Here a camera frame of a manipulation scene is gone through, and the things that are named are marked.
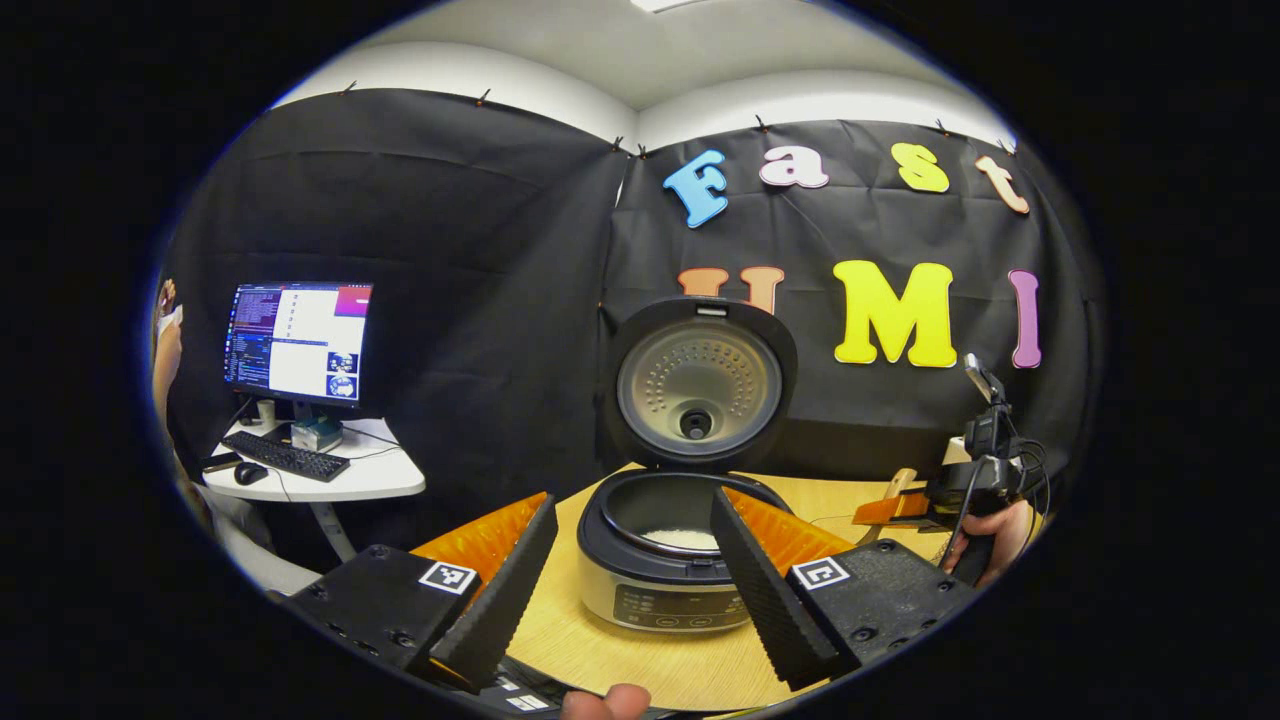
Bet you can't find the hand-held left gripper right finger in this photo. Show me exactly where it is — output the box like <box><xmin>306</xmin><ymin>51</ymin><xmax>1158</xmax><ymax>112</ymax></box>
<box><xmin>710</xmin><ymin>487</ymin><xmax>979</xmax><ymax>691</ymax></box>

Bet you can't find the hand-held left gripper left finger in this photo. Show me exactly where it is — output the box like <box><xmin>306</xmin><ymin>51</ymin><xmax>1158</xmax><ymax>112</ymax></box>
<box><xmin>288</xmin><ymin>492</ymin><xmax>559</xmax><ymax>693</ymax></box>

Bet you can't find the white rice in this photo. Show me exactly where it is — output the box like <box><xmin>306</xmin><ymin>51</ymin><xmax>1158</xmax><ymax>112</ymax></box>
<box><xmin>640</xmin><ymin>528</ymin><xmax>721</xmax><ymax>553</ymax></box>

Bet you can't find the grey rice cooker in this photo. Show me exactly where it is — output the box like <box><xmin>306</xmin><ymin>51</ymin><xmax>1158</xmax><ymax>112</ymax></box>
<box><xmin>577</xmin><ymin>296</ymin><xmax>799</xmax><ymax>633</ymax></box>

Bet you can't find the white side table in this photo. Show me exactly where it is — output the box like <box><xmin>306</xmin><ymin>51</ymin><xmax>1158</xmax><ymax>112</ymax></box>
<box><xmin>200</xmin><ymin>418</ymin><xmax>427</xmax><ymax>561</ymax></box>

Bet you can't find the small teal device box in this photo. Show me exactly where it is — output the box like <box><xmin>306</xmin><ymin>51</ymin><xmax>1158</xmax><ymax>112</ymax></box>
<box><xmin>290</xmin><ymin>417</ymin><xmax>344</xmax><ymax>453</ymax></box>

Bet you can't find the black keyboard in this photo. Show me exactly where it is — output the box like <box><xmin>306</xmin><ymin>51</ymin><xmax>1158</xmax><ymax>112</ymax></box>
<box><xmin>222</xmin><ymin>430</ymin><xmax>351</xmax><ymax>483</ymax></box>

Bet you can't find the computer monitor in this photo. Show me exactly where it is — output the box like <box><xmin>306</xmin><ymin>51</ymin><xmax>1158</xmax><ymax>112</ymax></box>
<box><xmin>223</xmin><ymin>282</ymin><xmax>374</xmax><ymax>408</ymax></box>

